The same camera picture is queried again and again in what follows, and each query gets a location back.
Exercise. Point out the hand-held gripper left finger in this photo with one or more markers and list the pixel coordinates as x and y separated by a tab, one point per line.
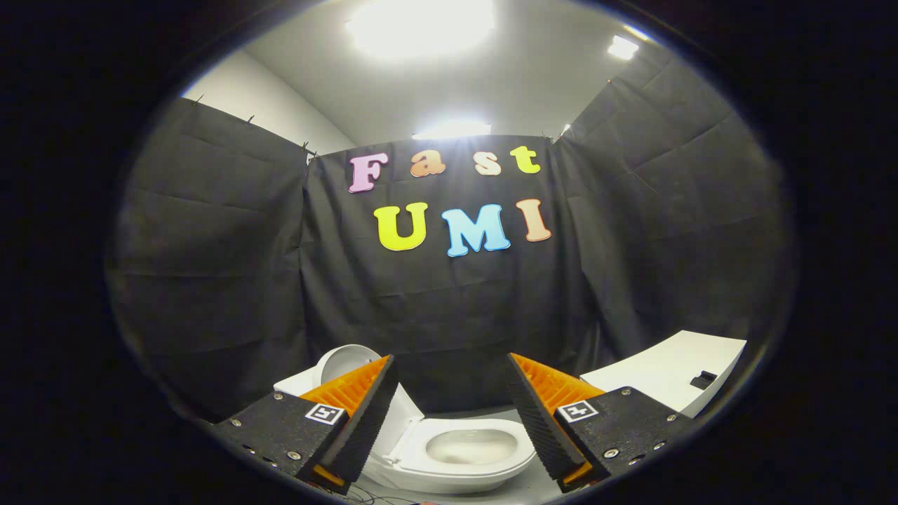
365	428

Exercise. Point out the white ceramic toilet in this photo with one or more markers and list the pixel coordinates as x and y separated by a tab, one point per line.
456	473

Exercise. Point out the white toilet lid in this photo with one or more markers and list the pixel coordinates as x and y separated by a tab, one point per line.
403	421

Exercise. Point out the small square ceiling light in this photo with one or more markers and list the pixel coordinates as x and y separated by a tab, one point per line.
623	47

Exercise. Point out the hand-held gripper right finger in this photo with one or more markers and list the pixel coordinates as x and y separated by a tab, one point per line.
539	428

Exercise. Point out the large round ceiling light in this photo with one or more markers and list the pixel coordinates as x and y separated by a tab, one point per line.
421	24

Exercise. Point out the black backdrop cloth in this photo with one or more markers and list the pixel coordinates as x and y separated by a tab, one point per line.
449	315

